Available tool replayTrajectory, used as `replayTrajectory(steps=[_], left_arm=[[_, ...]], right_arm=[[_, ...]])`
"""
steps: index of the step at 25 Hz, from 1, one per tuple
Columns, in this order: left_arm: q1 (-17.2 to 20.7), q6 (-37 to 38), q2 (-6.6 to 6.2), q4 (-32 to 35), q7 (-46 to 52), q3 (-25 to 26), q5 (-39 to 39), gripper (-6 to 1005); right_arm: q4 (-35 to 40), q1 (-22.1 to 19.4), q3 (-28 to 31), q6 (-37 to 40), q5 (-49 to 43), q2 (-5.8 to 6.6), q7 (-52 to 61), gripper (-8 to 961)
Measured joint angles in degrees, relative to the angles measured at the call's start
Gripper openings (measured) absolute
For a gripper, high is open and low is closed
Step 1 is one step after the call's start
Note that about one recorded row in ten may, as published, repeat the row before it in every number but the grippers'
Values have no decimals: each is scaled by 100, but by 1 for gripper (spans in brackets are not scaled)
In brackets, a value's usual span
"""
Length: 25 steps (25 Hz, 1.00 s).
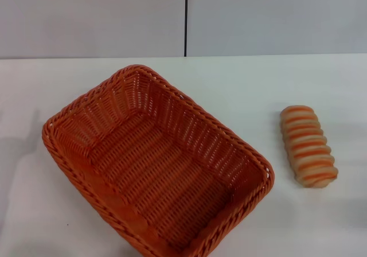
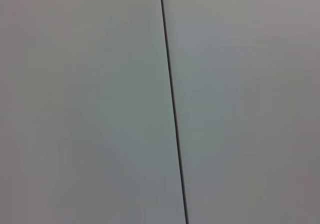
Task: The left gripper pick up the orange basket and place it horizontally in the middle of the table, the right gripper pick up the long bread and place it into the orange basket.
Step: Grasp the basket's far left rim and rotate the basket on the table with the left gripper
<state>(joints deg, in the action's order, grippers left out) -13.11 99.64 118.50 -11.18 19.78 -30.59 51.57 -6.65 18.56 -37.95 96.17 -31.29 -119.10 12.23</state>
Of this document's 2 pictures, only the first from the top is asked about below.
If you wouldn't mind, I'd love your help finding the striped orange cream bread loaf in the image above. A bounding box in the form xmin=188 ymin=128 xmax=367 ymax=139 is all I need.
xmin=279 ymin=104 xmax=339 ymax=188

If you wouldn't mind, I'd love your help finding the orange woven plastic basket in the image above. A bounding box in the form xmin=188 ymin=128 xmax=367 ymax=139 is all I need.
xmin=41 ymin=64 xmax=275 ymax=257

